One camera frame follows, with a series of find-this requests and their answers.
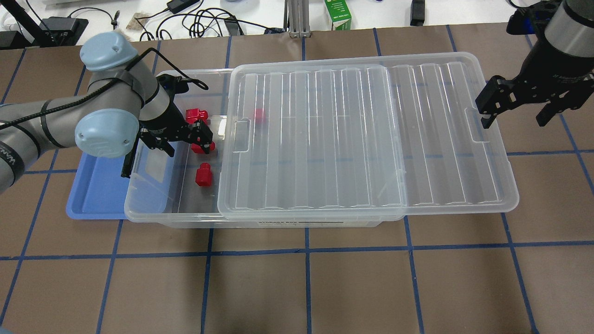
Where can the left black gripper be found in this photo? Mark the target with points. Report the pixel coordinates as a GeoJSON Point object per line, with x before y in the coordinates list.
{"type": "Point", "coordinates": [163, 123]}

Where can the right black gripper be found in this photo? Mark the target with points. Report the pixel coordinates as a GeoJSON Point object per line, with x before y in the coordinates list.
{"type": "Point", "coordinates": [544, 66]}

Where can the clear plastic box lid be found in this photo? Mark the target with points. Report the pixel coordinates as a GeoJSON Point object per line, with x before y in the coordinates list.
{"type": "Point", "coordinates": [452, 165]}

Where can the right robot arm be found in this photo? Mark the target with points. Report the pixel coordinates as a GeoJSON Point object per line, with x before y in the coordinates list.
{"type": "Point", "coordinates": [567, 24]}

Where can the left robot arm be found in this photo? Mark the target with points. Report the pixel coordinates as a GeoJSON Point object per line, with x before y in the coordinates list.
{"type": "Point", "coordinates": [125, 103]}

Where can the clear plastic storage box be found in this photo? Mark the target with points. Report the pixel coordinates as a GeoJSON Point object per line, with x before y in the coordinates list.
{"type": "Point", "coordinates": [185, 195]}

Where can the green carton box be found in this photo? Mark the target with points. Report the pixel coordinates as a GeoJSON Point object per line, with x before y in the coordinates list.
{"type": "Point", "coordinates": [338, 15]}

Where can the blue plastic tray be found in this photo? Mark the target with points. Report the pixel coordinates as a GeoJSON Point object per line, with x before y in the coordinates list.
{"type": "Point", "coordinates": [98, 191]}

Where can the black power adapter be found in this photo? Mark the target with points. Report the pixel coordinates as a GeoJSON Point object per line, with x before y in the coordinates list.
{"type": "Point", "coordinates": [176, 6]}

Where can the black device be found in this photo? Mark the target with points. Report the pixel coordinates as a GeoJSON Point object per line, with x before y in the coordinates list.
{"type": "Point", "coordinates": [417, 13]}

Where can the black box latch handle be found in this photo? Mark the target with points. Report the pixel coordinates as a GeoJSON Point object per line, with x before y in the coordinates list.
{"type": "Point", "coordinates": [128, 162]}

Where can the aluminium frame post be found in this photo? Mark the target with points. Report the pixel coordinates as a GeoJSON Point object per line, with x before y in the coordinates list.
{"type": "Point", "coordinates": [297, 18]}

